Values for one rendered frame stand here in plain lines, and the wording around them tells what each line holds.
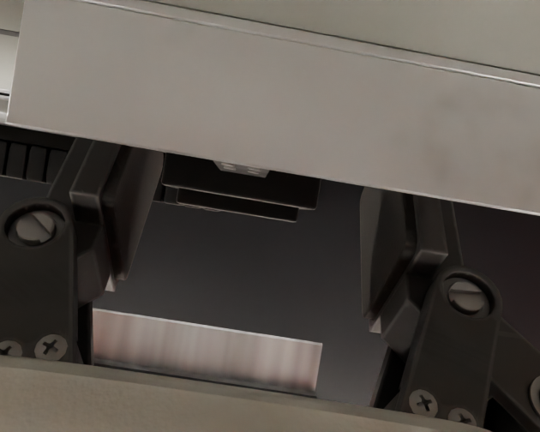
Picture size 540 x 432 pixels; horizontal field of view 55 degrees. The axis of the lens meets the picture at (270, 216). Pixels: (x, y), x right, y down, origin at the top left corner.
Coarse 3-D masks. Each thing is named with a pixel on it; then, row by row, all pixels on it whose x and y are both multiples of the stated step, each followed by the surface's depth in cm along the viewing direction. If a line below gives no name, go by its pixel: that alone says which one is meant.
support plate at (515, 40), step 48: (0, 0) 9; (192, 0) 8; (240, 0) 7; (288, 0) 7; (336, 0) 7; (384, 0) 6; (432, 0) 6; (480, 0) 6; (528, 0) 6; (0, 48) 13; (432, 48) 8; (480, 48) 8; (528, 48) 7
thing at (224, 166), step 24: (168, 168) 39; (192, 168) 39; (216, 168) 39; (240, 168) 33; (192, 192) 40; (216, 192) 39; (240, 192) 39; (264, 192) 39; (288, 192) 39; (312, 192) 40; (264, 216) 40; (288, 216) 40
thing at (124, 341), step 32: (96, 320) 21; (128, 320) 21; (160, 320) 21; (96, 352) 21; (128, 352) 21; (160, 352) 21; (192, 352) 21; (224, 352) 22; (256, 352) 22; (288, 352) 22; (320, 352) 22; (224, 384) 21; (256, 384) 21; (288, 384) 22
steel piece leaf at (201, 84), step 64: (64, 0) 8; (128, 0) 8; (64, 64) 8; (128, 64) 8; (192, 64) 8; (256, 64) 8; (320, 64) 8; (384, 64) 8; (448, 64) 8; (64, 128) 8; (128, 128) 8; (192, 128) 8; (256, 128) 8; (320, 128) 8; (384, 128) 8; (448, 128) 8; (512, 128) 8; (448, 192) 8; (512, 192) 8
